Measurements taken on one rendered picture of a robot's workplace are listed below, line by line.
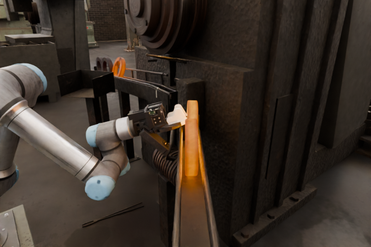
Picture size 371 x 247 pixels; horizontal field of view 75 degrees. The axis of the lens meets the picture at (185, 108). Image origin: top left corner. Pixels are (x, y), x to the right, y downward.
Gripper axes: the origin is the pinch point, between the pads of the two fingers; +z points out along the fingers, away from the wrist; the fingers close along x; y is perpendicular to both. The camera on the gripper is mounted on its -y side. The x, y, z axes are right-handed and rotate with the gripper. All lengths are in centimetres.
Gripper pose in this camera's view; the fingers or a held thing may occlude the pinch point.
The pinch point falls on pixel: (191, 118)
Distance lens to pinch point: 80.5
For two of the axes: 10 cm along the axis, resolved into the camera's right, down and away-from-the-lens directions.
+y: -2.5, -9.0, -3.5
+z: 9.7, -2.4, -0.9
